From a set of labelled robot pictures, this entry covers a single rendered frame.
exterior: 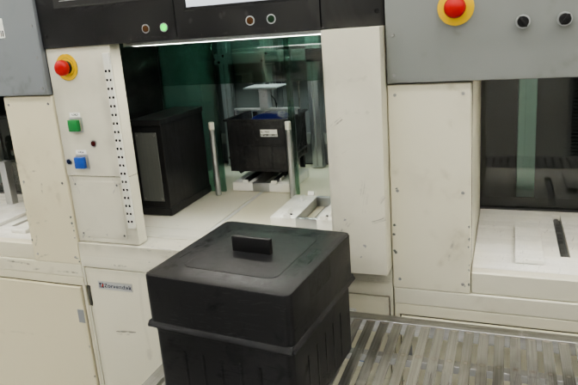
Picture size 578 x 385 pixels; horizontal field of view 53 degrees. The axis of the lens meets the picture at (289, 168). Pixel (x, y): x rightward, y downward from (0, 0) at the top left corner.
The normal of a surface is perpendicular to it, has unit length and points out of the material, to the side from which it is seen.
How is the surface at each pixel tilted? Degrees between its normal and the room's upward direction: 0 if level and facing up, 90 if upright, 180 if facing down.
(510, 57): 90
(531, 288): 90
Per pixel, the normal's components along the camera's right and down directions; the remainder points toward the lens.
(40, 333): -0.35, 0.25
